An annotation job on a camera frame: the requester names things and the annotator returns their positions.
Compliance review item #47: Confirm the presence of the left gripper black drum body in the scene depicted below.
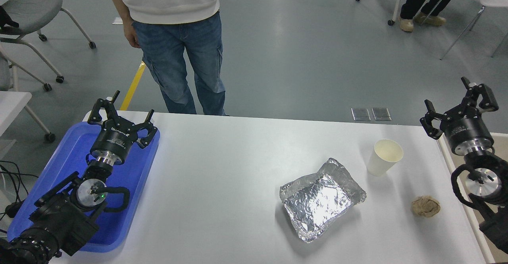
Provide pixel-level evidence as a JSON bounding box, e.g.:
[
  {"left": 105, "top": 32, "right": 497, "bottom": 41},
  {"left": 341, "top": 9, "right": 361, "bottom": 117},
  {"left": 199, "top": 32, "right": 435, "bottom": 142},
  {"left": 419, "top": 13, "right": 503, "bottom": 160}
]
[{"left": 90, "top": 120, "right": 138, "bottom": 165}]

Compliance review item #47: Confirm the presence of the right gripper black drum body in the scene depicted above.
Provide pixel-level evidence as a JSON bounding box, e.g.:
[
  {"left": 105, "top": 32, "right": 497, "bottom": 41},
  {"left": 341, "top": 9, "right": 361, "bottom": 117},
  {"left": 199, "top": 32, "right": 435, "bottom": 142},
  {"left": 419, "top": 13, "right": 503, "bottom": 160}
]
[{"left": 441, "top": 106, "right": 495, "bottom": 150}]

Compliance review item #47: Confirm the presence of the white paper cup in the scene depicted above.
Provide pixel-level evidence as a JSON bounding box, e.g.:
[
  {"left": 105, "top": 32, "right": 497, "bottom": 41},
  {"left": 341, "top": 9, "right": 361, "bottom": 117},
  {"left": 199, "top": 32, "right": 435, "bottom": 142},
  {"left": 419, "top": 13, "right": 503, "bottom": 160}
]
[{"left": 366, "top": 139, "right": 404, "bottom": 177}]

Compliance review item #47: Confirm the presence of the standing person's right hand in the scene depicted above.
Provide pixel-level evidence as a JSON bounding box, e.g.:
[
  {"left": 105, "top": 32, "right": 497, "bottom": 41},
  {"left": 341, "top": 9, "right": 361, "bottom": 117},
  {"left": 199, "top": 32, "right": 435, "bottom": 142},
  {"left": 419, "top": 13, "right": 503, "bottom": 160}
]
[{"left": 122, "top": 18, "right": 142, "bottom": 49}]

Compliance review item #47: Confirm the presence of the blue plastic tray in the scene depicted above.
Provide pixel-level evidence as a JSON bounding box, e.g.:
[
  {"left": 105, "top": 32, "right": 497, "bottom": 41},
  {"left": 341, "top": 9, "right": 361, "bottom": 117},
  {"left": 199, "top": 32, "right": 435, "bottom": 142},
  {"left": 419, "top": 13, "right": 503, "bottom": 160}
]
[{"left": 7, "top": 121, "right": 161, "bottom": 253}]

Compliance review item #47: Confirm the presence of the grey wheeled chair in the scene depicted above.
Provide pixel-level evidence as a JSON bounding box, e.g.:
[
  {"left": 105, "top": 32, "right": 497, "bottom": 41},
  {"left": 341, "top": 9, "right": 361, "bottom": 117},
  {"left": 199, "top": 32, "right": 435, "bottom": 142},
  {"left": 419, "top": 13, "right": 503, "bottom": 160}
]
[
  {"left": 0, "top": 34, "right": 65, "bottom": 92},
  {"left": 0, "top": 0, "right": 97, "bottom": 50}
]

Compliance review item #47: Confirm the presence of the crumpled tan paper ball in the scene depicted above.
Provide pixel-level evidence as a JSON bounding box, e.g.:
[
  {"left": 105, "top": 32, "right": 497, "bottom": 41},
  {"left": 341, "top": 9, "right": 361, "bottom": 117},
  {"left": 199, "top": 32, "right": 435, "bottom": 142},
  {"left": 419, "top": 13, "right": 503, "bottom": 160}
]
[{"left": 410, "top": 195, "right": 441, "bottom": 218}]

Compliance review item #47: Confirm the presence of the white side table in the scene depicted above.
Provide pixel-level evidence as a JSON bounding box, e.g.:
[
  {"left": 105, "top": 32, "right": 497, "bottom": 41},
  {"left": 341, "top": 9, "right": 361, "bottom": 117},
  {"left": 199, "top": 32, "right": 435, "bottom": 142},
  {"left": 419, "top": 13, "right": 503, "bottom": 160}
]
[{"left": 0, "top": 91, "right": 56, "bottom": 144}]

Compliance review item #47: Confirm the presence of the standing person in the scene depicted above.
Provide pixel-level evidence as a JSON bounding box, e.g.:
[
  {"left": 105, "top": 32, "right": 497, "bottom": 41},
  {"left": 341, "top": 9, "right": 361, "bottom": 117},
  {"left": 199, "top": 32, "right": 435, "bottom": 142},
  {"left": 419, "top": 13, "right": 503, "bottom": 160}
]
[{"left": 100, "top": 0, "right": 229, "bottom": 116}]

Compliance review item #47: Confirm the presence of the large pale bin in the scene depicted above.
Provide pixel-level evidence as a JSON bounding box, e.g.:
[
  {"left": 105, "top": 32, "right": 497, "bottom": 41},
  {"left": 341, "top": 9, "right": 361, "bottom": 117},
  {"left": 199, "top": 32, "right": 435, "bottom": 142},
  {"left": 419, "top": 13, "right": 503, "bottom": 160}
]
[{"left": 436, "top": 131, "right": 508, "bottom": 264}]

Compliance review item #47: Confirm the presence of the white-framed wheeled chair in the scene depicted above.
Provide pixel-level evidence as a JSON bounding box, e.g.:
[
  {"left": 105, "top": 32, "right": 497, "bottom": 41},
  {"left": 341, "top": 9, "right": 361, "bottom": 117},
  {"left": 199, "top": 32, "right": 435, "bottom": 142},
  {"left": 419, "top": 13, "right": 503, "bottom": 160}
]
[{"left": 355, "top": 0, "right": 403, "bottom": 26}]

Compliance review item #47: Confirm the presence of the black power plug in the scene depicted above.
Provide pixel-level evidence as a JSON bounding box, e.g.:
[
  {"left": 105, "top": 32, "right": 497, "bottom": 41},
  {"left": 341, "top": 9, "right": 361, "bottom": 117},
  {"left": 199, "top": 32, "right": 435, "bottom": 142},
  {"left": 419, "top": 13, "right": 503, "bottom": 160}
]
[{"left": 5, "top": 201, "right": 24, "bottom": 218}]

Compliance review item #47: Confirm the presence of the crumpled foil tray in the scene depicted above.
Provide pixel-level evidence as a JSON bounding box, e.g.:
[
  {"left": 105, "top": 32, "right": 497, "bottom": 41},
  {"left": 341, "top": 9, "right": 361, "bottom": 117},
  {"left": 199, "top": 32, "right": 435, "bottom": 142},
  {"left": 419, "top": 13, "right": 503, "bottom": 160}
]
[{"left": 279, "top": 158, "right": 367, "bottom": 243}]

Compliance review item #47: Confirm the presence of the black cable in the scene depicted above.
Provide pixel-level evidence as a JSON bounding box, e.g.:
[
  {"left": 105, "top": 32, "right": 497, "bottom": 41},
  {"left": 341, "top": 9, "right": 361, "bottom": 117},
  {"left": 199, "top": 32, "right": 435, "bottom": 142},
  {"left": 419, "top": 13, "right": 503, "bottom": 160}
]
[{"left": 0, "top": 160, "right": 39, "bottom": 202}]

